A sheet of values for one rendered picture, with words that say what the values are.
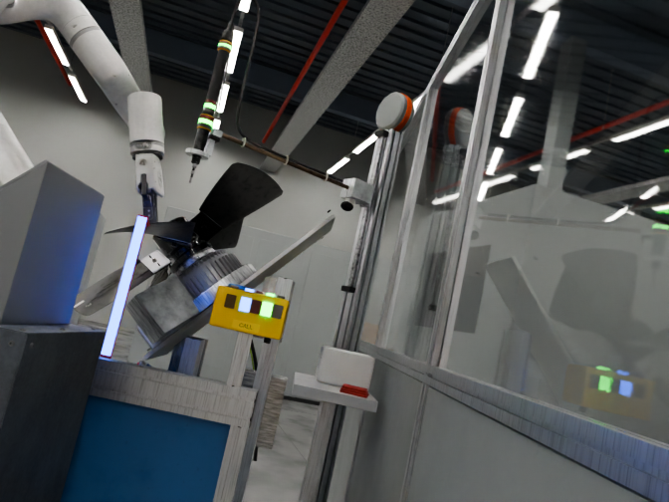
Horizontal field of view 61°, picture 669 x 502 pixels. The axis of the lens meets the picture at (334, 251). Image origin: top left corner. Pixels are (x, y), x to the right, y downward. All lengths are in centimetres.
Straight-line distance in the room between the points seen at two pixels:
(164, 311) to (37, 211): 67
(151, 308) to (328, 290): 598
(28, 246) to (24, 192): 9
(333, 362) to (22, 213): 107
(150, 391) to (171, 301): 37
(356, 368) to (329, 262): 575
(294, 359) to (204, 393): 614
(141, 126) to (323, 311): 612
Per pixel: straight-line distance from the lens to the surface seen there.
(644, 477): 54
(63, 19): 168
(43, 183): 102
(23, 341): 97
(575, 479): 64
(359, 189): 205
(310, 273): 743
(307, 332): 744
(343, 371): 179
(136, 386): 134
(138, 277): 175
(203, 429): 134
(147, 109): 154
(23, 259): 102
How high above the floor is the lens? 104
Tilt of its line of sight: 7 degrees up
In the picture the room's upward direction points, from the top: 12 degrees clockwise
